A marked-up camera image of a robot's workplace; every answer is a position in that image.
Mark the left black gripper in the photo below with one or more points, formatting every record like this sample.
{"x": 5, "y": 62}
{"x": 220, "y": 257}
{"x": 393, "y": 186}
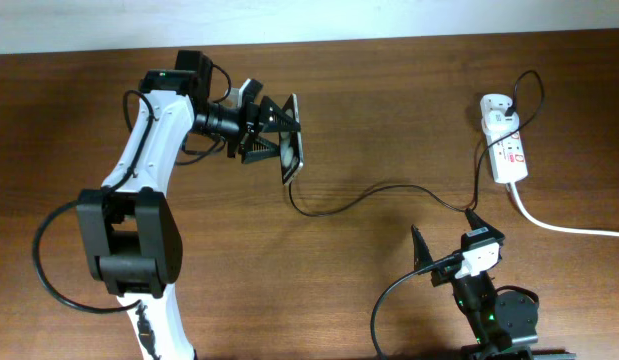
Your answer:
{"x": 250, "y": 126}

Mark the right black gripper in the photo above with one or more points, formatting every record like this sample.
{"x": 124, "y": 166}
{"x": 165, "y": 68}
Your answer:
{"x": 445, "y": 273}

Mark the black smartphone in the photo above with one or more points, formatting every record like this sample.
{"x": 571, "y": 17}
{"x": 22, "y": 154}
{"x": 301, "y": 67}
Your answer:
{"x": 291, "y": 148}

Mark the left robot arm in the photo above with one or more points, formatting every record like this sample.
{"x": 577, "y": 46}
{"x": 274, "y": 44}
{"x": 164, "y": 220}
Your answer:
{"x": 130, "y": 237}

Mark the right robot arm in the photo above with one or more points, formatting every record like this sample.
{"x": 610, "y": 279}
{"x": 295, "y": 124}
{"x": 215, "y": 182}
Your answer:
{"x": 503, "y": 320}

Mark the white USB charger adapter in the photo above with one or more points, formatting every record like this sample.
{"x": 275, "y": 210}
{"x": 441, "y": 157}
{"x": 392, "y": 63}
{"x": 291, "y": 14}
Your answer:
{"x": 497, "y": 122}

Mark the white power strip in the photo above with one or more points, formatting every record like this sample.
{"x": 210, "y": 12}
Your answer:
{"x": 506, "y": 153}

